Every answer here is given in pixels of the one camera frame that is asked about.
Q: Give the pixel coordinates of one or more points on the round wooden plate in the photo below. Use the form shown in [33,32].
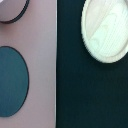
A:
[104,28]

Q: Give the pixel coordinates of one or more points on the pink stove board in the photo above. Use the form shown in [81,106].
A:
[29,26]

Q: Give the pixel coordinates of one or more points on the black burner front left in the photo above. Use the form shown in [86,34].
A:
[14,81]

